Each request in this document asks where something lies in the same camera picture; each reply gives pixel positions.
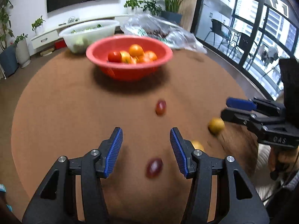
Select brown longan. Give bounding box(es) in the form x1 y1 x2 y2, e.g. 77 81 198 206
191 141 205 152

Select red grape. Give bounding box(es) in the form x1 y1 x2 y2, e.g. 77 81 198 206
145 158 164 179
155 100 167 116

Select red tomato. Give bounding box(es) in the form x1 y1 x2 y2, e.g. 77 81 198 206
107 51 122 63

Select smooth orange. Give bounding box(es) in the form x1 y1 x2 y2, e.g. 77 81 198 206
128 44 144 57

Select small orange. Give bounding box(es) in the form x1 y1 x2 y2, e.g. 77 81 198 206
136 55 152 64

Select large textured mandarin orange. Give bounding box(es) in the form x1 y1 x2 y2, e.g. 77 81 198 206
144 51 158 61

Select person right hand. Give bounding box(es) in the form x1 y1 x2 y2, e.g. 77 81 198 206
268 146 298 182

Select brown table cloth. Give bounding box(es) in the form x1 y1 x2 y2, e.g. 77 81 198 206
11 50 258 223

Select black balcony chair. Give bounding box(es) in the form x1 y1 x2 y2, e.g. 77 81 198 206
204 18 233 52

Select red plastic colander bowl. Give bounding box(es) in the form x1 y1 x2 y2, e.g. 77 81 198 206
86 35 173 81

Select dark cherries pile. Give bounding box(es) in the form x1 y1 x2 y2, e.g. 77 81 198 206
147 30 169 39

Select white plastic vegetable basin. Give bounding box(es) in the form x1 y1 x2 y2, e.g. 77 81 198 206
59 19 120 54

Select beige curtain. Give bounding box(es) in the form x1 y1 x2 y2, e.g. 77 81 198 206
179 0 197 31

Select green leafy vegetables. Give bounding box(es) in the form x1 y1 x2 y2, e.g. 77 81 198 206
71 24 102 34

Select clear plastic bag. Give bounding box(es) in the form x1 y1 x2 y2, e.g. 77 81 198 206
121 14 207 54

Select white tv cabinet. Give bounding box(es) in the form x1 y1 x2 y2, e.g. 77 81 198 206
31 14 130 53

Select plant ribbed white pot left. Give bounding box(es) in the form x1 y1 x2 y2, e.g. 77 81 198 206
13 33 31 68

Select tall tree blue pot left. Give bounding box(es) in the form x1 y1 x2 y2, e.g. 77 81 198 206
1 0 19 79

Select bushy plant white pot right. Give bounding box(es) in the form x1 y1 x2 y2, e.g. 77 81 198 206
139 0 163 17

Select small plant on cabinet left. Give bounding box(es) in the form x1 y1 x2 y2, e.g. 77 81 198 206
31 16 45 35

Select small plant on cabinet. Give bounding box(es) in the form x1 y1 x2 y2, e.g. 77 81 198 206
124 0 142 15
31 16 45 35

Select small plant on cabinet right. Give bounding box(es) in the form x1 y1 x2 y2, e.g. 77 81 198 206
124 0 142 15

